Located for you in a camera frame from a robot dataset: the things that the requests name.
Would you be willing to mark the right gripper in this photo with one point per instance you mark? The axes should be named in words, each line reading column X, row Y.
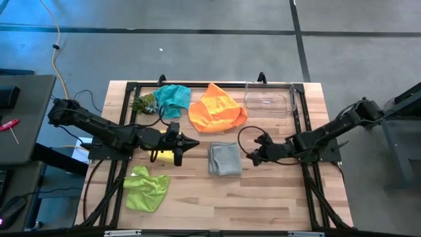
column 278, row 151

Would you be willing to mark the grey microfiber towel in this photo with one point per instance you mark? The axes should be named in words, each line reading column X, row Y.
column 225, row 159

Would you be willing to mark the orange microfiber towel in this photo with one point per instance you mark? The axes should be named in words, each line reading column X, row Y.
column 213, row 112

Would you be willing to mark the dark metal table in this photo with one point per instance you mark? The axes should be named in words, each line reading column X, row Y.
column 395, row 151

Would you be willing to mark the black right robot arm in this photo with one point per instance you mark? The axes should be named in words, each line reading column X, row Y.
column 329, row 131

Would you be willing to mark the teal microfiber towel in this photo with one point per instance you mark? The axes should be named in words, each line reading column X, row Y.
column 171, row 95

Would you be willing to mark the dark low desk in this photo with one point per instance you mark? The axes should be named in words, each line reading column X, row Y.
column 19, row 181

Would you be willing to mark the clear plastic bin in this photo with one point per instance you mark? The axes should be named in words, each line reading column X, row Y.
column 269, row 98

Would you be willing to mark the black aluminium rig frame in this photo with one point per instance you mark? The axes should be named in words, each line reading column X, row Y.
column 230, row 85

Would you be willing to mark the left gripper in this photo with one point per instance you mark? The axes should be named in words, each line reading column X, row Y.
column 174, row 143

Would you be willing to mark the black computer mouse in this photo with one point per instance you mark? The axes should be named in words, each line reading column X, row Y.
column 11, row 210

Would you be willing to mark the silver metal bracket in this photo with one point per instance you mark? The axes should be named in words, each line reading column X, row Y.
column 121, row 233
column 306, row 234

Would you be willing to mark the green microfiber towel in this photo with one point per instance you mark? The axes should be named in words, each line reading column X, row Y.
column 144, row 191

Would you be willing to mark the small potted succulent plant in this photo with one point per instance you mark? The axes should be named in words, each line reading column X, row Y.
column 144, row 104

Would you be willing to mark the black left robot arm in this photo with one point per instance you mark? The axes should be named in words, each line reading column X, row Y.
column 98, row 128

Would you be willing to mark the grey side table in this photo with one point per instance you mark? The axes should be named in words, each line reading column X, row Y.
column 26, row 118

